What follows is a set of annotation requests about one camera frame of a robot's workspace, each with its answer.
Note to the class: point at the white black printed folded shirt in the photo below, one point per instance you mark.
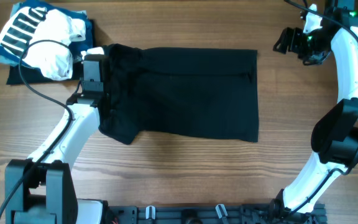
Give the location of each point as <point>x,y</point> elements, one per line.
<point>56,63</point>

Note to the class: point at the black polo shirt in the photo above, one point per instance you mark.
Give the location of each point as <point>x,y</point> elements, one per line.
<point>202,93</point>

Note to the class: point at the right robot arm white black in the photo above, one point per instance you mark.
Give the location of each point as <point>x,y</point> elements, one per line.
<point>334,139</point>

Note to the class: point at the light grey folded garment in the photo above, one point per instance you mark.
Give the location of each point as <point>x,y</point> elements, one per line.
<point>5,60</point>

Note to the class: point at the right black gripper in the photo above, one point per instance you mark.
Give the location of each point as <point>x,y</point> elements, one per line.
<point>294,40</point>

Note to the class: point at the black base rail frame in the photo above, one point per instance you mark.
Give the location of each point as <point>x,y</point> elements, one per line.
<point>218,214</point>

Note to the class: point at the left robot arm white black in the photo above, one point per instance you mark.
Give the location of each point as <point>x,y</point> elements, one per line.
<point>40,189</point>

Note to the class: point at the blue folded shirt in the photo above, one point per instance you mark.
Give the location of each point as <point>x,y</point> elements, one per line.
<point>37,20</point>

